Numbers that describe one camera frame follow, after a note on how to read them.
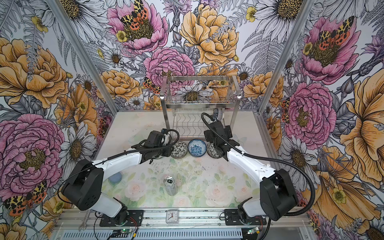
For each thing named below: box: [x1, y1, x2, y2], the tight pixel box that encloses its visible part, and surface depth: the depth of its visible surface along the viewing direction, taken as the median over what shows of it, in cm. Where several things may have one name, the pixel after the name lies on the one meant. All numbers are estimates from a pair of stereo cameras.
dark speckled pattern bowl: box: [206, 142, 221, 159], surface depth 97 cm
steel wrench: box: [78, 209, 91, 232], surface depth 75 cm
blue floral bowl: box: [187, 138, 207, 157], surface depth 98 cm
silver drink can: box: [163, 175, 177, 196], surface depth 73 cm
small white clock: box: [165, 209, 179, 225], surface depth 75 cm
